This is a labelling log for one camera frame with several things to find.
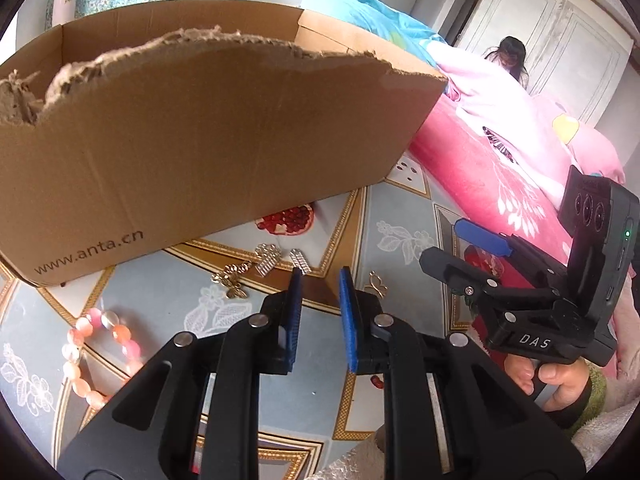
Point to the fruit print mattress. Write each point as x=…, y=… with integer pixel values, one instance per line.
x=360, y=240

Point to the pale flat board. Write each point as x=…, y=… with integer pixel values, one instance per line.
x=65, y=5

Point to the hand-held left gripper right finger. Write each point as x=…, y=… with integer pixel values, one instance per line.
x=348, y=330

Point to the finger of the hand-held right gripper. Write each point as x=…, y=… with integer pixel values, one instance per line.
x=450, y=265
x=482, y=235

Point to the gold butterfly pendant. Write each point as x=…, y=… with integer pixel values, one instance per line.
x=371, y=276

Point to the white fleece clothing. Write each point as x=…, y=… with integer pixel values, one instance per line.
x=350, y=467

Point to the white wardrobe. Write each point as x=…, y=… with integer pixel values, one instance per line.
x=565, y=35

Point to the brown cardboard box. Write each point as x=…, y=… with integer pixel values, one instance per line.
x=200, y=160

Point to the pink floral quilt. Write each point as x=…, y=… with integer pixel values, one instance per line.
x=480, y=170

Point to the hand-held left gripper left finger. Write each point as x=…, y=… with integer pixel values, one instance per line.
x=294, y=320

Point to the person's right forearm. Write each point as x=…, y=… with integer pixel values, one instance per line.
x=607, y=425

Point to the small gold butterfly charm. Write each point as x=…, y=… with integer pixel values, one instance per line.
x=235, y=291

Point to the person's right hand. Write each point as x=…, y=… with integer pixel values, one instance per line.
x=562, y=380

